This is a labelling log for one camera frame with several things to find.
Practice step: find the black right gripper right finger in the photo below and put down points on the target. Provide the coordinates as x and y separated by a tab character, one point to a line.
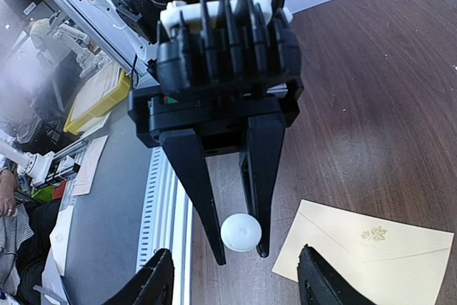
320	283

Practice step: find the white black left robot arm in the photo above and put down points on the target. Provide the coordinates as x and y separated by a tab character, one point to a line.
138	20

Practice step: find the yellow plastic bin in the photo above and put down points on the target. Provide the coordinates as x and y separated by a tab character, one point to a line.
100	94

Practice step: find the green white glue stick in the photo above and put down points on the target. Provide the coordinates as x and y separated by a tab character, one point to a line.
240	232

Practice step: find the person in striped shirt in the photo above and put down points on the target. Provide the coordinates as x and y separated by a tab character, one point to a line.
25	242

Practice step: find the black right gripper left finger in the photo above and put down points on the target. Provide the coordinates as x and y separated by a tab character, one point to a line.
152	284

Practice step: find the tan paper envelope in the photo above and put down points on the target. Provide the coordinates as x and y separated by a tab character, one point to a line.
386	261

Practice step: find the aluminium front frame rail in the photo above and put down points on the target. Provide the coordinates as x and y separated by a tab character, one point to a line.
167	222

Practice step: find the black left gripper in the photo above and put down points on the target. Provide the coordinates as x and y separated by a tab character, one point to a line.
177	128

